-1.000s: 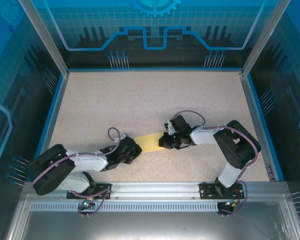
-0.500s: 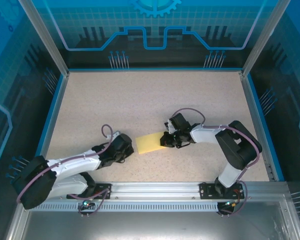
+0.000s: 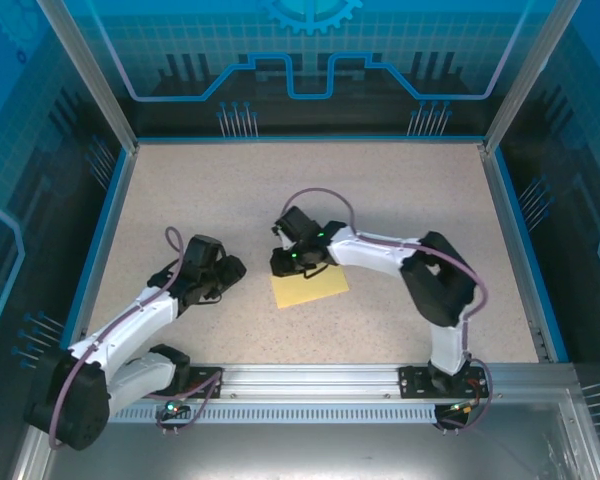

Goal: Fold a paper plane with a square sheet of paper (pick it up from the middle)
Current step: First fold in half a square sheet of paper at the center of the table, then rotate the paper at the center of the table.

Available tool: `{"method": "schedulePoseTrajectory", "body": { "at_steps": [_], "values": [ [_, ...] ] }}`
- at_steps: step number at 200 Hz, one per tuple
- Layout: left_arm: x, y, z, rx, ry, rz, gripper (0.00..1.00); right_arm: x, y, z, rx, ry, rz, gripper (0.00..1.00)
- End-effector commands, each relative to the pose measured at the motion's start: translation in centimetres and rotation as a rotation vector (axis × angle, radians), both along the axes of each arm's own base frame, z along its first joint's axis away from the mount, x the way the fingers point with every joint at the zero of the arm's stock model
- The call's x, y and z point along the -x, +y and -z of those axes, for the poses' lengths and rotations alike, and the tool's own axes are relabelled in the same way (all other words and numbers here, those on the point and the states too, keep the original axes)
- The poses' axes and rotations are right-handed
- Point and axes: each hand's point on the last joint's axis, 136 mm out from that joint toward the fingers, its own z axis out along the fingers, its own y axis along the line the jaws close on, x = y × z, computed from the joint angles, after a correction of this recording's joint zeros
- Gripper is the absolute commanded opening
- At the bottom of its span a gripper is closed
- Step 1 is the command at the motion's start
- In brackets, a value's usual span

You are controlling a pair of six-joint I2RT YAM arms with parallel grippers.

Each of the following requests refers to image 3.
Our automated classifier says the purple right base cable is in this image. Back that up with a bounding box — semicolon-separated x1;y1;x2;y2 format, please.
437;358;496;432

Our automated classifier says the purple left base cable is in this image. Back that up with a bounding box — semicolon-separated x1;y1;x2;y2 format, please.
147;372;226;436

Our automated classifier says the aluminium mounting rail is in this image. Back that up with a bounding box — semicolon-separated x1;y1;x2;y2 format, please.
187;362;579;401

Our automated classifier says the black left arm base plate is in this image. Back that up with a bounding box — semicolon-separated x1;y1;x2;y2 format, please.
187;366;226;401

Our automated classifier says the steel tray panel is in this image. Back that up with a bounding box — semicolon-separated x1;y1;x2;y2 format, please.
9;394;600;480

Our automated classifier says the aluminium frame post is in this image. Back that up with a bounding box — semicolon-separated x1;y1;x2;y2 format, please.
482;0;581;154
37;0;140;154

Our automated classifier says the aluminium side rail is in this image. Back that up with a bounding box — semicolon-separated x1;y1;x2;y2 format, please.
478;142;554;364

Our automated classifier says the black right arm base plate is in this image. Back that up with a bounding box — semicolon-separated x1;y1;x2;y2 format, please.
398;364;487;401

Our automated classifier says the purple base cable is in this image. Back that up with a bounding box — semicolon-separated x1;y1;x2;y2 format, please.
147;372;226;436
437;358;496;432

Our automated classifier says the slotted grey cable duct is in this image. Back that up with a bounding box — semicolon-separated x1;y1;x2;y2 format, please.
107;405;444;425

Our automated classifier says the yellow cloth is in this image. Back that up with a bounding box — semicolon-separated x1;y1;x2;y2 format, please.
271;267;351;310

